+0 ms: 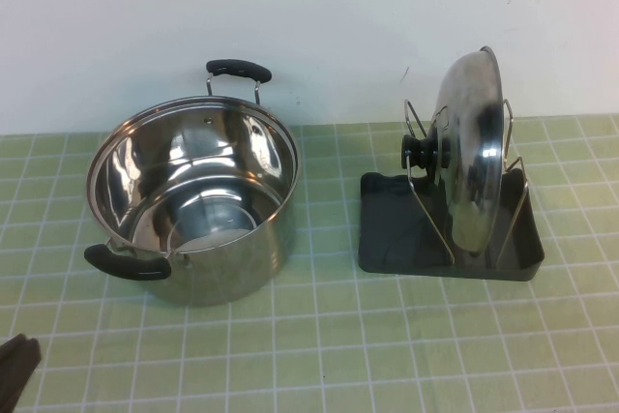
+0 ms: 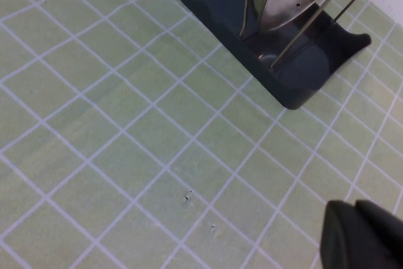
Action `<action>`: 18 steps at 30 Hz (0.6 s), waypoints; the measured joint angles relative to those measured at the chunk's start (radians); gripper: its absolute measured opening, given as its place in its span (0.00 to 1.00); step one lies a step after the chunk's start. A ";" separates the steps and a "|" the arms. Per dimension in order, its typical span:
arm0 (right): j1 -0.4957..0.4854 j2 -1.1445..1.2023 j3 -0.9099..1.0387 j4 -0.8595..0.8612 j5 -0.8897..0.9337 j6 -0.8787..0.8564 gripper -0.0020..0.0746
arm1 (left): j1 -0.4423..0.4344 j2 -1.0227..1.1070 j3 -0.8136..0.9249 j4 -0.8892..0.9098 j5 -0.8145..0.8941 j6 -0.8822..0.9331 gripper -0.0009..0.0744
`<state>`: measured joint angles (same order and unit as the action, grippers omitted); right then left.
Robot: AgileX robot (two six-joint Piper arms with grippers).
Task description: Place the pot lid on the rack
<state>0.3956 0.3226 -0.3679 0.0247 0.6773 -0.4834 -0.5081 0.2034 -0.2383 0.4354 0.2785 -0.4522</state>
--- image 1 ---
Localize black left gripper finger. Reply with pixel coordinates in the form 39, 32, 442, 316
0, 334, 25, 371
0, 338, 43, 413

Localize stainless steel lid black knob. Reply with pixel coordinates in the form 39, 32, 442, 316
399, 44, 502, 260

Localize green checked tablecloth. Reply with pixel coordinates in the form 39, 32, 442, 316
0, 112, 619, 413

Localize black plastic drip tray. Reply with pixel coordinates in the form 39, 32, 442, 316
358, 168, 546, 286

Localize stainless steel pot black handles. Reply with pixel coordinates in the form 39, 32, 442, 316
83, 58, 304, 309

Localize chrome wire lid rack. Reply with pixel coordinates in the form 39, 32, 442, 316
402, 98, 529, 267

